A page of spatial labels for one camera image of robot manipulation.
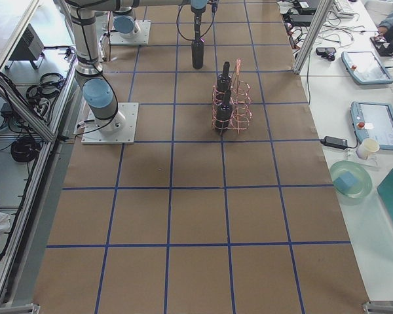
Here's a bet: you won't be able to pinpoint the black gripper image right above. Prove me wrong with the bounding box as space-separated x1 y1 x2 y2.
191 8 204 41

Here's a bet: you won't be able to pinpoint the dark wine bottle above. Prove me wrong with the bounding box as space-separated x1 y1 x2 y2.
216 61 231 93
191 38 204 69
215 90 233 132

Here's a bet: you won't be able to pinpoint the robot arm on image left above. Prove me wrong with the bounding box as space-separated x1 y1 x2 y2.
112 7 139 39

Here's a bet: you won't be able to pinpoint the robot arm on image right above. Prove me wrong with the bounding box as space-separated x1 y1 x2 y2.
65 1 208 129

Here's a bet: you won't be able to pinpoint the dark wine bottle in rack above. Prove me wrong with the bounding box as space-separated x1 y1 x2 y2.
215 90 233 132

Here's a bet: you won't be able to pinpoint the grey control box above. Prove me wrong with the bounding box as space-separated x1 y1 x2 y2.
5 24 45 70

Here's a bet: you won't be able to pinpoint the teach pendant far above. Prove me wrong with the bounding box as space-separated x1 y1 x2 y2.
341 51 393 85

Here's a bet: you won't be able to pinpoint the teach pendant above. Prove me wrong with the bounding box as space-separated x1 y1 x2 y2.
350 101 393 150
341 51 393 85

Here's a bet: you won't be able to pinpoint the black power brick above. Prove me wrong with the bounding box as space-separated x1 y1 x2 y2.
320 136 348 150

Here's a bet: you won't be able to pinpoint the teach pendant near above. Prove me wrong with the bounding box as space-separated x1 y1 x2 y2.
350 101 393 150

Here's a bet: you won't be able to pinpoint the white paper cup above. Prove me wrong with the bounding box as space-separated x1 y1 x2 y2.
356 138 380 160

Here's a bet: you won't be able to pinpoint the blue sponge block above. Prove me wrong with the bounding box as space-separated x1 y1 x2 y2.
333 171 359 194

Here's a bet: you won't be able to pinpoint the green translucent plate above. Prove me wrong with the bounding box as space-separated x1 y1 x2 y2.
329 160 373 199

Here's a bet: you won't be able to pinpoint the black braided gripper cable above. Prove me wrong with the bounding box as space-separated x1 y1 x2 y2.
176 0 217 43

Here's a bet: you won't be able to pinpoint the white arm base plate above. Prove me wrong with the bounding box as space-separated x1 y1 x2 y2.
81 103 139 145
110 18 151 46

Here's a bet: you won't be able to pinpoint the dark wine bottle under handle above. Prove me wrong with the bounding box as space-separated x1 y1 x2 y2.
216 61 231 93

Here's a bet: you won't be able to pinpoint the copper wire wine rack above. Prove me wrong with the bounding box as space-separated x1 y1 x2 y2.
212 58 252 133

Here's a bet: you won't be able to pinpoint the aluminium frame post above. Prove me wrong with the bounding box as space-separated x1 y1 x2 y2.
293 0 333 75

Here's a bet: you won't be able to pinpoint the coiled black cables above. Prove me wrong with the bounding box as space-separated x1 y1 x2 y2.
25 72 66 114

